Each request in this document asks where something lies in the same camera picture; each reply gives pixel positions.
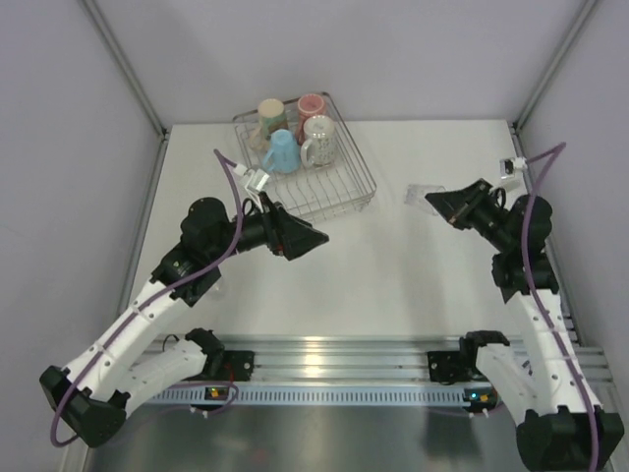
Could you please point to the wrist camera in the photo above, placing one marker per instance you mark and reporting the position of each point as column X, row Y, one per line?
column 252, row 179
column 511, row 172

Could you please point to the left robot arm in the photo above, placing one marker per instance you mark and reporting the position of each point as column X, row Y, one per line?
column 97, row 392

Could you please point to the aluminium frame post right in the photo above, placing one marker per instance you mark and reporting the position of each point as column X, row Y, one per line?
column 558, row 57

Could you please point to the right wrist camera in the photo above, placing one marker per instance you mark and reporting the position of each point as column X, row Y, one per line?
column 511, row 172

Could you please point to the clear glass tumbler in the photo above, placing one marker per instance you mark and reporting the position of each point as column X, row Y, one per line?
column 218, row 289
column 415, row 195

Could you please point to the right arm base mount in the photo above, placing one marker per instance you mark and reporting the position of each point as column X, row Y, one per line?
column 449, row 367

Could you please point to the white mug orange interior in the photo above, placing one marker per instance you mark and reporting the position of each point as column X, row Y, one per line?
column 320, row 146

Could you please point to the aluminium frame post left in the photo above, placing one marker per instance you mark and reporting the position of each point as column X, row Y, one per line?
column 117, row 53

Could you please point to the light blue mug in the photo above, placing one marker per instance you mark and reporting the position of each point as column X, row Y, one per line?
column 283, row 155

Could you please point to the slotted cable duct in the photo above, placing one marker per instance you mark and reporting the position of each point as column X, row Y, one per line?
column 267, row 395

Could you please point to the aluminium frame post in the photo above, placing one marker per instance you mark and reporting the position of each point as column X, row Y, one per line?
column 558, row 57
column 117, row 53

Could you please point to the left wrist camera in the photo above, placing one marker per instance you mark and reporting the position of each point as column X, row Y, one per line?
column 252, row 179

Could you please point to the aluminium mounting rail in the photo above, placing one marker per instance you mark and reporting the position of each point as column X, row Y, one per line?
column 310, row 360

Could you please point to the wire dish rack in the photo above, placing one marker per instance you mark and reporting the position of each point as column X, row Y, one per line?
column 343, row 186

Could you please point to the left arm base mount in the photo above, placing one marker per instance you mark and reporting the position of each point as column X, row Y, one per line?
column 221, row 364

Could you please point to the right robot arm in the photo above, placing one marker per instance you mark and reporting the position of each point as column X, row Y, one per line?
column 560, row 422

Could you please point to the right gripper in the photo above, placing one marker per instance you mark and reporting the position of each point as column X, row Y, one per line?
column 457, row 206

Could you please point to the pink patterned mug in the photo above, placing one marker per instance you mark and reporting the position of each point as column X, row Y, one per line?
column 309, row 105

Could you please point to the cream floral mug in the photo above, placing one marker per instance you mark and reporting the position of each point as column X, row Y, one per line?
column 271, row 118

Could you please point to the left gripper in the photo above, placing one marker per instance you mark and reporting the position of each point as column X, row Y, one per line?
column 300, row 236

